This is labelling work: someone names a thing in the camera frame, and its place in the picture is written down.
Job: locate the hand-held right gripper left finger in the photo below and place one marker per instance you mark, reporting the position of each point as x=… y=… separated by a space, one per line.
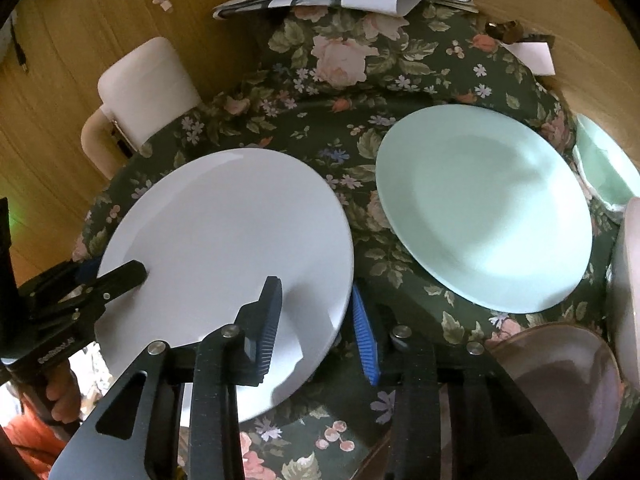
x=270 y=327

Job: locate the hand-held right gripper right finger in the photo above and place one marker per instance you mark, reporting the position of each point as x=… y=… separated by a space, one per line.
x=364 y=335

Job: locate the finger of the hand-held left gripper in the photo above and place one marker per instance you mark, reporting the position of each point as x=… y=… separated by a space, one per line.
x=88 y=271
x=125 y=277

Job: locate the white plate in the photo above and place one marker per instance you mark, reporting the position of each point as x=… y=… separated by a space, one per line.
x=225 y=240

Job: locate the mint green plate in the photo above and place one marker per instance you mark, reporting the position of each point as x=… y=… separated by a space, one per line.
x=480 y=205

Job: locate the person's left forearm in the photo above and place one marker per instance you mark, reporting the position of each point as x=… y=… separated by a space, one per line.
x=30 y=440

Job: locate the person's left hand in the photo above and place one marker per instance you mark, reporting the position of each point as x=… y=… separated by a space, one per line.
x=67 y=395

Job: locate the white chair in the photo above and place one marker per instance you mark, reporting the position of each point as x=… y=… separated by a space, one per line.
x=145 y=95

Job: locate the pink gold-rimmed plate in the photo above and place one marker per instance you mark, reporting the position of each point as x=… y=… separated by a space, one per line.
x=560 y=385

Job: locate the green floral tablecloth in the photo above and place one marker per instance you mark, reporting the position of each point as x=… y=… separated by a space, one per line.
x=325 y=125

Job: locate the white ceramic dish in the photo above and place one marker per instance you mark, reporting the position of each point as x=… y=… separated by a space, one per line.
x=627 y=300

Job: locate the mint green dish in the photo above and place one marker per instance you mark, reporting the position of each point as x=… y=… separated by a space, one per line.
x=607 y=160

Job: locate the small white cardboard box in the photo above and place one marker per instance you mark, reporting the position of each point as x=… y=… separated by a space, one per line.
x=535 y=57

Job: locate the small brown object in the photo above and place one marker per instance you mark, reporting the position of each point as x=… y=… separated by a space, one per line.
x=505 y=30

